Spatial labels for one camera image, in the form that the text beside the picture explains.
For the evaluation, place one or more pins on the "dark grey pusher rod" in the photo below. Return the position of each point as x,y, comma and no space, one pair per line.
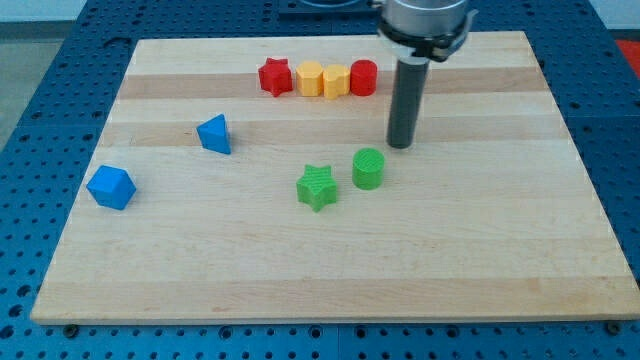
408,87

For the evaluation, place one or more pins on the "blue triangle block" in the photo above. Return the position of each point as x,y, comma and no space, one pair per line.
214,136

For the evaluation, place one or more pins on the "red cylinder block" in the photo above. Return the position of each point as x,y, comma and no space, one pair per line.
363,80

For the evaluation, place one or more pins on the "yellow heart block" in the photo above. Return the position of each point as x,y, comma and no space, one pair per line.
336,81

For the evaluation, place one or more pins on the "yellow hexagon block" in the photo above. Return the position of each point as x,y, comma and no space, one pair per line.
309,78

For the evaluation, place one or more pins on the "green cylinder block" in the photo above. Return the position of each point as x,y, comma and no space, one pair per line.
367,168

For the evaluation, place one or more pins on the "red star block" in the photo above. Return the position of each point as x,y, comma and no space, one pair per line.
275,76

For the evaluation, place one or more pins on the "green star block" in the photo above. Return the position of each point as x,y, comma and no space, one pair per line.
317,187

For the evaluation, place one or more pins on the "wooden board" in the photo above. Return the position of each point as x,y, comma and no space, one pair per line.
489,216

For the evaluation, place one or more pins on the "blue cube block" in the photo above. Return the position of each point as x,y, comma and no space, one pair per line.
111,187

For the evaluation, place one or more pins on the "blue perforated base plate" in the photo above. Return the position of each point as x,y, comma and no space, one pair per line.
48,152

